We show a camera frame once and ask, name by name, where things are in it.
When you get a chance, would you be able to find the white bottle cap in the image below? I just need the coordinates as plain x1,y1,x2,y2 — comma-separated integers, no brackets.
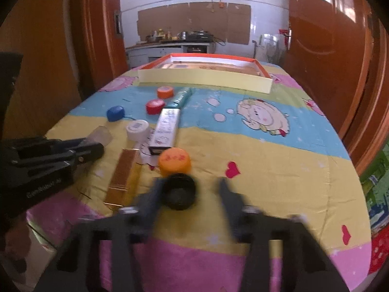
126,119,150,142

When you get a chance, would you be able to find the black bottle cap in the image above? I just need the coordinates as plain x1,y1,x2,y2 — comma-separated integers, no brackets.
161,173,197,211

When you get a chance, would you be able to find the large orange bottle cap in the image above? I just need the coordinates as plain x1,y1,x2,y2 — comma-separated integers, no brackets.
158,147,191,177

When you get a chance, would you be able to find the red bottle cap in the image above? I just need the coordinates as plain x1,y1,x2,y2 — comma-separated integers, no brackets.
146,98,166,115

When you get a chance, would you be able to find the teal tube box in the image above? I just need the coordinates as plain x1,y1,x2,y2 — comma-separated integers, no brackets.
166,87,193,109

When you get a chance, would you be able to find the gold rectangular box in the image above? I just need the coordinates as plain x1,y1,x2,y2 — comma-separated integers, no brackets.
104,149,142,212

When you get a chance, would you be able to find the blue bottle cap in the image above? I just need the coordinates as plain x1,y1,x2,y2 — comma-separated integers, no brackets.
106,106,125,122

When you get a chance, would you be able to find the white rectangular box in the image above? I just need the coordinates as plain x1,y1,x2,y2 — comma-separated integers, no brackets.
148,108,180,155

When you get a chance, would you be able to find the small orange bottle cap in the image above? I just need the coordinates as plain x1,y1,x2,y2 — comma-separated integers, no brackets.
157,86,174,100

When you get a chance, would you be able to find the kitchen counter cabinet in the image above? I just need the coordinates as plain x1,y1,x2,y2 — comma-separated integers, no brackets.
125,41,216,69

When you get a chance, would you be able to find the colourful boxes stack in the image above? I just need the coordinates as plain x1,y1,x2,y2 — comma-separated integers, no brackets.
360,143,389,274

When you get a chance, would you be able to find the colourful cartoon tablecloth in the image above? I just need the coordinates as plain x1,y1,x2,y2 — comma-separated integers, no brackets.
28,65,371,291

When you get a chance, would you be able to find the metal kettle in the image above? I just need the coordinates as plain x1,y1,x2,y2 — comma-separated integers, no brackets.
177,31,187,40

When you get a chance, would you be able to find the black gas stove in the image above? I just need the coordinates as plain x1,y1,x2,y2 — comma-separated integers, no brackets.
185,30,214,43

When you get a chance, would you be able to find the orange shallow cardboard tray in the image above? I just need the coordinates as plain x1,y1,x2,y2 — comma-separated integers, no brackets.
137,54,273,94

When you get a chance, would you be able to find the brown wooden door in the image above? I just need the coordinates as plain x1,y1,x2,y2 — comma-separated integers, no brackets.
281,0,375,137

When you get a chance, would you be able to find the cardboard wall panel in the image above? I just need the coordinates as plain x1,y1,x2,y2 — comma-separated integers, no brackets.
137,2,251,45

